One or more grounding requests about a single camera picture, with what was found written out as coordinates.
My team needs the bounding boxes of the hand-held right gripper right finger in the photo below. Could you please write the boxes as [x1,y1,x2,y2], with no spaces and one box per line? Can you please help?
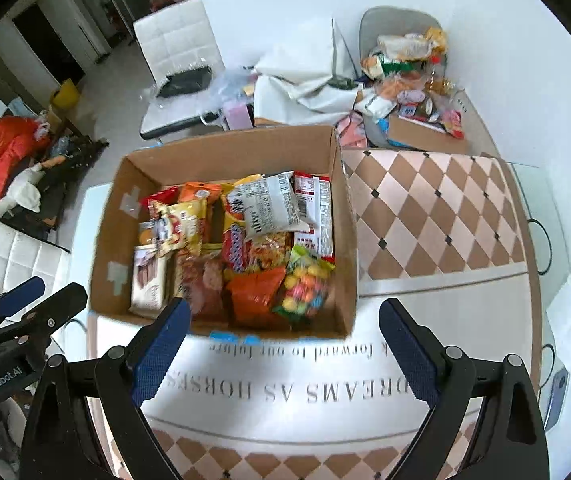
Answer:
[378,297,551,480]

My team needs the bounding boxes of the black bag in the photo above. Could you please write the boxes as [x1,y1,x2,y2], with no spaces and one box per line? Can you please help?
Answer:
[158,65,214,100]

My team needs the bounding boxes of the yellow bag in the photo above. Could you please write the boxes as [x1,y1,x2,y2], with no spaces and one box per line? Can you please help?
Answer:
[48,78,84,110]

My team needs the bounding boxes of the cardboard box blue front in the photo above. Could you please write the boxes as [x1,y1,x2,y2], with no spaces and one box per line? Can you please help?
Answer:
[88,124,361,339]

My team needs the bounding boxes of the pile of assorted snack packets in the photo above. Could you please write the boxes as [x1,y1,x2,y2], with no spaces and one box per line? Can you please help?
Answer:
[338,27,466,148]

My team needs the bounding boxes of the red and white snack packet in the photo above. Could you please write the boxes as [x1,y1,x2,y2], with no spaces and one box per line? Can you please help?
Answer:
[291,170,336,263]

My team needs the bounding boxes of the white cloth bag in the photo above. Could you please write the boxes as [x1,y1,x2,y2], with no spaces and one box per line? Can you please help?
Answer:
[253,17,361,126]

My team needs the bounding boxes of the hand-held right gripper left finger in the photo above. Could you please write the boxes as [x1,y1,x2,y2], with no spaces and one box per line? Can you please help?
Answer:
[18,297,192,480]

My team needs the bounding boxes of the clear yellow pastry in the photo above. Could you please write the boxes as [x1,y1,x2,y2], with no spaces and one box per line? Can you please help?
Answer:
[137,220,159,248]

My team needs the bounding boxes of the brown snack packet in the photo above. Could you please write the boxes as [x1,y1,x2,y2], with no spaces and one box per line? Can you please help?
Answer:
[173,255,226,318]

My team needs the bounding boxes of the small plain orange snack packet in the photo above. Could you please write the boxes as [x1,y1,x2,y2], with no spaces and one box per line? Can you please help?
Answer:
[226,266,287,331]

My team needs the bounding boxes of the large printed orange snack packet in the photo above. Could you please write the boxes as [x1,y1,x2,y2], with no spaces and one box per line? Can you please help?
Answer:
[178,180,224,211]

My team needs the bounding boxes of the pink packet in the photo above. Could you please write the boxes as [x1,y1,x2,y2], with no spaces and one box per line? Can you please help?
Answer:
[223,99,254,131]

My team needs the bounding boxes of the red cloth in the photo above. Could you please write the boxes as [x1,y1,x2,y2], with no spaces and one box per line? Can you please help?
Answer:
[0,116,51,201]

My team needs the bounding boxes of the grey chair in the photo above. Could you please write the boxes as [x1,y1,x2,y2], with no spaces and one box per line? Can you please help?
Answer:
[359,6,451,81]

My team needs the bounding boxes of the small red snack packet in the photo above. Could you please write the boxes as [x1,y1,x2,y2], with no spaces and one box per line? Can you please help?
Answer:
[146,186,180,218]

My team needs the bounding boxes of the white grey snack packet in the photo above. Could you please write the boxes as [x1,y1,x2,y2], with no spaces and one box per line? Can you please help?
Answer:
[236,171,302,242]

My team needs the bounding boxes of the white chocolate wafer box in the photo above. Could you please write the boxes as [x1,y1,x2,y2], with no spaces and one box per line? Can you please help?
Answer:
[130,245,174,317]

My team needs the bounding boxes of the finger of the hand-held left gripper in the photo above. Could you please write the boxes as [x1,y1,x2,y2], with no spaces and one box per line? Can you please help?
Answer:
[0,276,46,333]
[16,282,89,345]

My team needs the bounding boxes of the clear plastic bag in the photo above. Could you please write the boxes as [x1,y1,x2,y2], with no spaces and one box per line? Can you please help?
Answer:
[210,65,259,106]

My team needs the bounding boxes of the grey smartphone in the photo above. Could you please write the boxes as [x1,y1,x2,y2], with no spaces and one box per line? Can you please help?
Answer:
[540,367,571,431]

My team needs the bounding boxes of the white paper sheet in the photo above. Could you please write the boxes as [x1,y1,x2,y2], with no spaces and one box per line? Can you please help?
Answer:
[543,280,571,361]

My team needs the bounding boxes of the clear bag of colourful candies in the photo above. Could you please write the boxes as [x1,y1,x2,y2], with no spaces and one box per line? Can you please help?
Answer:
[272,245,336,320]

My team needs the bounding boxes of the plain brown cardboard box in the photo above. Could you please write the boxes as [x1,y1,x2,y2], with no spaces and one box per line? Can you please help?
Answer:
[385,89,471,155]

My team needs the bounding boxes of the yellow red instant noodle packet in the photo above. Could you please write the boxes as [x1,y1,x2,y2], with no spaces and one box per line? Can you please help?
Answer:
[220,174,296,281]

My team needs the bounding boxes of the white quilted chair black trim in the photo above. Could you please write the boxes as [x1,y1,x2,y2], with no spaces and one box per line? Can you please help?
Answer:
[132,0,226,141]
[0,217,74,311]

